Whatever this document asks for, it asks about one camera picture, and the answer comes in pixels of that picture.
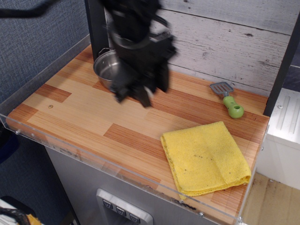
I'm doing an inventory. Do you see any clear acrylic guard rail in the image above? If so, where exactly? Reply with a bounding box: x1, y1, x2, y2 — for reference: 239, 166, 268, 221
0, 37, 269, 225

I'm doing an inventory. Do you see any yellow object bottom left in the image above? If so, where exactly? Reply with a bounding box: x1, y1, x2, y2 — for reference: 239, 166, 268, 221
25, 214, 42, 225

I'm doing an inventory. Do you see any silver dispenser button panel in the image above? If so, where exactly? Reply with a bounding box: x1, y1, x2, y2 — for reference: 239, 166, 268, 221
96, 188, 154, 225

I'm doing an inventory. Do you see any yellow folded towel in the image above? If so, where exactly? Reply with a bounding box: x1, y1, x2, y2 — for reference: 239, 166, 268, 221
160, 121, 251, 200

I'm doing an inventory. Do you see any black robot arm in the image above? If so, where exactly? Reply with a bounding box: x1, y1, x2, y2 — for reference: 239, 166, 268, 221
101, 0, 176, 107

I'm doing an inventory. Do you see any dark vertical post right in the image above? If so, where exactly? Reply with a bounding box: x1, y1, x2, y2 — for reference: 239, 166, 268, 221
263, 15, 300, 117

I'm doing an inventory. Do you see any stainless steel pot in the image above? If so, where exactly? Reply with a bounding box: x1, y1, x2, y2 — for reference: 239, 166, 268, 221
93, 48, 120, 90

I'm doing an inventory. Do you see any dark vertical post left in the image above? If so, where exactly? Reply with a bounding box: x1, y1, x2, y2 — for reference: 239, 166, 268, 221
84, 0, 109, 60

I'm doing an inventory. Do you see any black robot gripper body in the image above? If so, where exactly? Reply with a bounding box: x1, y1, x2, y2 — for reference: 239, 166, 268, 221
109, 26, 176, 103

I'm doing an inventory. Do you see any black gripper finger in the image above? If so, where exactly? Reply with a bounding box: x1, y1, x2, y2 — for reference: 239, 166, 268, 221
154, 62, 169, 92
135, 86, 151, 108

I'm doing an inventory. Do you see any green grey toy spatula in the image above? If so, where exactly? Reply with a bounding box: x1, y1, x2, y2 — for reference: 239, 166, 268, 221
210, 82, 244, 119

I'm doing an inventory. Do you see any white aluminium box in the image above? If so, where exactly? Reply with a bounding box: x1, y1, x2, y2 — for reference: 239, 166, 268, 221
256, 88, 300, 189

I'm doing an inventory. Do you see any toy sushi roll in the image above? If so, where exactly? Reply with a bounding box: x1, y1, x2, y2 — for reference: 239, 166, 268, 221
144, 86, 155, 98

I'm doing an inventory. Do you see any dark vertical post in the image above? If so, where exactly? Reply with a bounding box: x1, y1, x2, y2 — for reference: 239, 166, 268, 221
84, 0, 109, 60
263, 15, 300, 117

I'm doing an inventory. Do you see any black braided cable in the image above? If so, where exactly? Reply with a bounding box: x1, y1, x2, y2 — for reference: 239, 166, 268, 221
0, 0, 56, 18

